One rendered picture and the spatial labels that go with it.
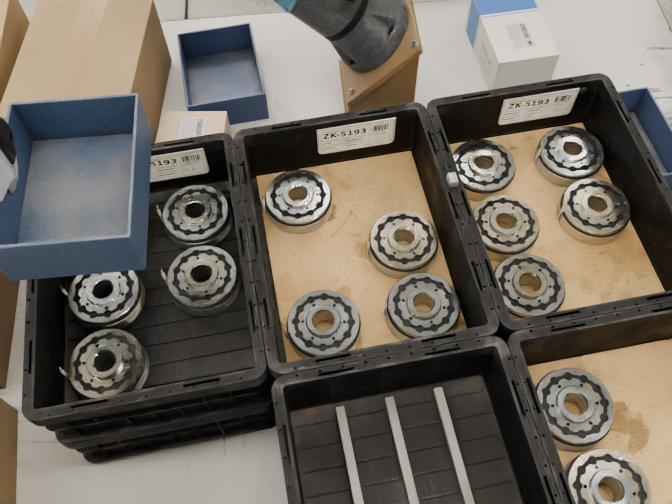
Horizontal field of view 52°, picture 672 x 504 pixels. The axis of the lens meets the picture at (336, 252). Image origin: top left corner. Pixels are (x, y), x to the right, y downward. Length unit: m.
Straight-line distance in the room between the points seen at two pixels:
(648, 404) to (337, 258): 0.48
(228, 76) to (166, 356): 0.67
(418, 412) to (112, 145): 0.53
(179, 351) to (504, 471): 0.47
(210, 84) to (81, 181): 0.63
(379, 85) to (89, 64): 0.52
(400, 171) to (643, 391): 0.49
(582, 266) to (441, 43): 0.64
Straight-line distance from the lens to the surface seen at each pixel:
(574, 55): 1.56
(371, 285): 1.02
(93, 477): 1.12
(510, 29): 1.45
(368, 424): 0.94
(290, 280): 1.02
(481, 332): 0.89
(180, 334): 1.01
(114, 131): 0.91
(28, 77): 1.35
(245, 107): 1.35
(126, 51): 1.33
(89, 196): 0.86
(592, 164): 1.16
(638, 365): 1.04
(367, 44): 1.25
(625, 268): 1.11
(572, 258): 1.09
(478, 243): 0.95
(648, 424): 1.02
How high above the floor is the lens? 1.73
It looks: 60 degrees down
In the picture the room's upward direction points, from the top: 2 degrees counter-clockwise
